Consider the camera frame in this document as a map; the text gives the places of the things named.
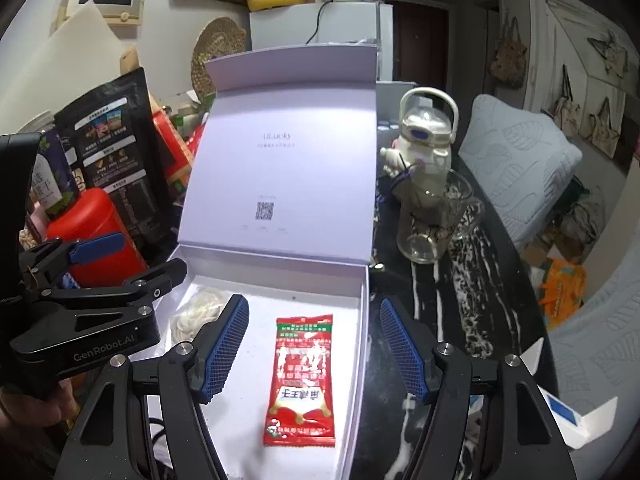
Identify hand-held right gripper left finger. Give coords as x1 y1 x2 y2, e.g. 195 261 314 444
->
60 294 251 480

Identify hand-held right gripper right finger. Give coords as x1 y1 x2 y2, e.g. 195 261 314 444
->
379 296 576 480

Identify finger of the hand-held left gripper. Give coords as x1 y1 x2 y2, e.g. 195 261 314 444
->
20 232 126 293
35 258 188 318

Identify white noodle bundle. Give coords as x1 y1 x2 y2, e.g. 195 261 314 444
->
170 287 231 343

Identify red snack packet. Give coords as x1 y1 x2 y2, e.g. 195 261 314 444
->
262 314 337 448

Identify lavender gift box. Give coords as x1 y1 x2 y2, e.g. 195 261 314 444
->
145 42 379 480

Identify person's left hand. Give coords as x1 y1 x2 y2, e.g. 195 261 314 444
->
0 377 81 426

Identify red plastic canister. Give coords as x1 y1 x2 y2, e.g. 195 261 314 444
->
46 187 148 288

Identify purple drink carton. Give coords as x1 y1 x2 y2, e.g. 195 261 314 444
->
31 130 81 221

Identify black snack pouch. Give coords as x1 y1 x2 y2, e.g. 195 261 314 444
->
54 67 173 266

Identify clear glass mug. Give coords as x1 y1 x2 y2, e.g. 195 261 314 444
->
396 167 486 264

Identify red carton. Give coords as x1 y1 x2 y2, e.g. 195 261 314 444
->
152 110 196 188

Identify white and blue box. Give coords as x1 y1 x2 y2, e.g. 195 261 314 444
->
520 337 621 451

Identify orange bag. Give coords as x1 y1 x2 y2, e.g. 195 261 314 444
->
540 257 587 328

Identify grey quilted chair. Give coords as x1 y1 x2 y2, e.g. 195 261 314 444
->
457 92 583 251
547 260 638 436

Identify white foam board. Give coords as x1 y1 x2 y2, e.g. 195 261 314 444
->
0 0 132 136

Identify white astronaut water bottle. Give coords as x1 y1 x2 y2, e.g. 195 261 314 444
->
380 86 460 206

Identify woven straw hat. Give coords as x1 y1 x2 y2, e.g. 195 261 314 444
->
191 16 248 103

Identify white fridge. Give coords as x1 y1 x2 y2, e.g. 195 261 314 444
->
249 0 394 83

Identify hanging canvas bag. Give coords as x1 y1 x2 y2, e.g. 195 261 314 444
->
585 97 622 158
550 65 582 128

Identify patterned tote bag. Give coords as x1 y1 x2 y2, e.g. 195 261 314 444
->
489 10 528 88

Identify dark wooden door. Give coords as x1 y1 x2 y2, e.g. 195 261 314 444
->
393 0 451 91

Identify kettle power cable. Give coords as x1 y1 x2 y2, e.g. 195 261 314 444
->
305 0 331 46

